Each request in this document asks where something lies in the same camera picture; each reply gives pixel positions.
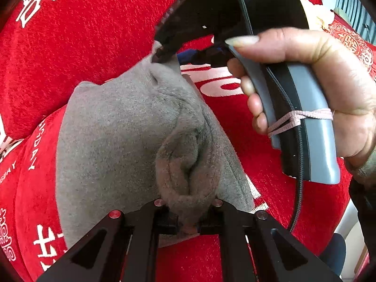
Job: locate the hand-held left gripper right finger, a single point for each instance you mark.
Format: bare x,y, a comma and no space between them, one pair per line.
208,224

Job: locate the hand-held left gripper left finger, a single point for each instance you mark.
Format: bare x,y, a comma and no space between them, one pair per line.
166,221

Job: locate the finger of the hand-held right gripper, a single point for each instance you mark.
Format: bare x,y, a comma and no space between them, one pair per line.
199,11
205,56

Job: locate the grey knit garment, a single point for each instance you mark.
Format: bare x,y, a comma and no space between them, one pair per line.
117,129

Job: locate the person's right forearm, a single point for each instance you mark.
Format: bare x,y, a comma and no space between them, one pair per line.
367,170

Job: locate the person's right hand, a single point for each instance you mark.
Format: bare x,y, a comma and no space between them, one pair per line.
346,94

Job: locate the red patterned cushion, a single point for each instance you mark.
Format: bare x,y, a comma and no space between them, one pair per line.
352,38

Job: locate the dark blue stool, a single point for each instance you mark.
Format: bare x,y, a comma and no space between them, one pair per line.
335,252

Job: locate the red printed blanket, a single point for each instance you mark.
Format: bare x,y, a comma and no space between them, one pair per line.
88,35

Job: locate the cream floral cloth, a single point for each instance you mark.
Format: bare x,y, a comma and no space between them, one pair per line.
315,13

